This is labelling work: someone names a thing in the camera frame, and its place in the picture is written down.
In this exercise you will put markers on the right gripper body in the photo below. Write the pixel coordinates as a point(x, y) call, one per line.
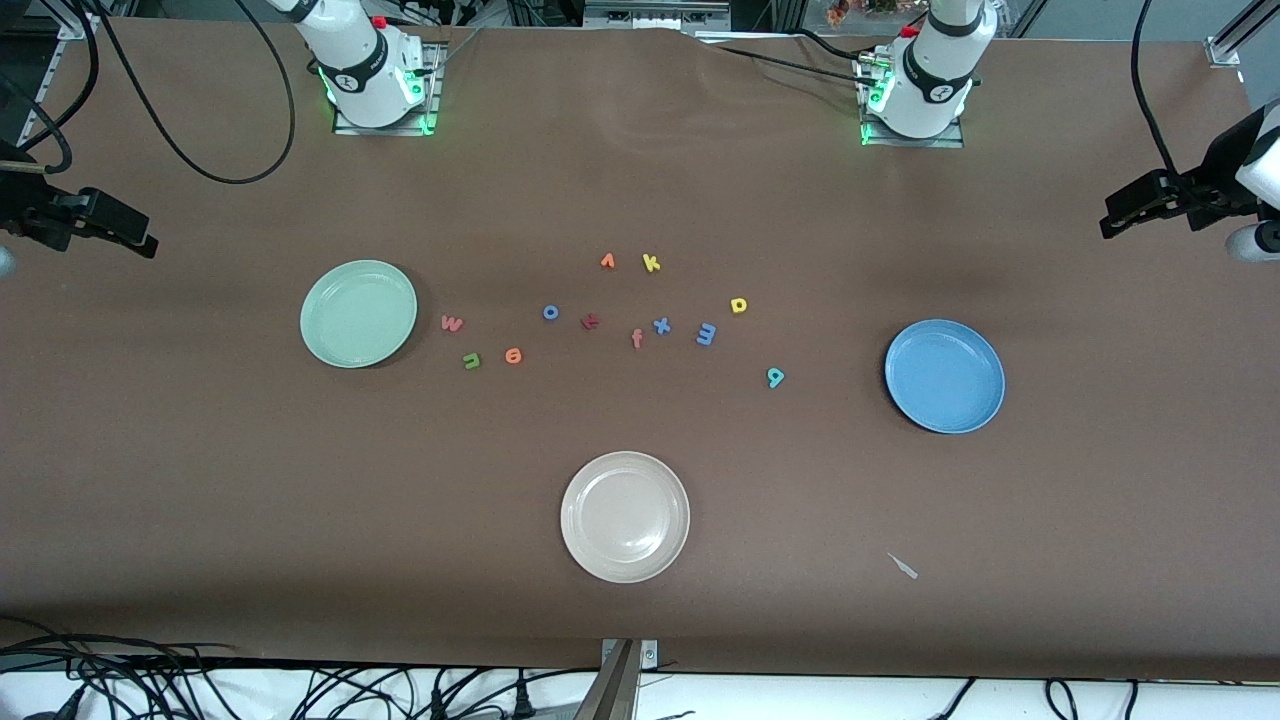
point(25, 208)

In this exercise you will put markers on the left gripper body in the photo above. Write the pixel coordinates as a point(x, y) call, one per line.
point(1208, 187)

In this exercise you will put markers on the blue foam letter E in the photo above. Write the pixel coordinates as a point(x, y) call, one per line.
point(713, 334)

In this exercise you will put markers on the green plate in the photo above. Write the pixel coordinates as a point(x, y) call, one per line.
point(358, 315)

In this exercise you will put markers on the blue plate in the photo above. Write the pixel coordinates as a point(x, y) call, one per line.
point(945, 377)

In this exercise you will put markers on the orange decorative object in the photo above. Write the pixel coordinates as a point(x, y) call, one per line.
point(838, 12)

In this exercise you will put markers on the small white tape scrap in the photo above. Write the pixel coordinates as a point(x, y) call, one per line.
point(905, 568)

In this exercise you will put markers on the brown table cover sheet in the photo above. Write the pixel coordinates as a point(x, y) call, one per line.
point(640, 180)

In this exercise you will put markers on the grey metal box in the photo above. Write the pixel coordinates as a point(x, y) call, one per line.
point(655, 12)

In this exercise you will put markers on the beige plate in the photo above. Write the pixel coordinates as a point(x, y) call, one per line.
point(625, 517)

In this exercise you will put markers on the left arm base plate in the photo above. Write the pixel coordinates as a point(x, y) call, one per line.
point(915, 143)

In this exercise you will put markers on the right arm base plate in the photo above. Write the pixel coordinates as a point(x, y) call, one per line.
point(436, 90)

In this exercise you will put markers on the metal table edge bracket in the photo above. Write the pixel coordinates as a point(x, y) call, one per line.
point(620, 690)

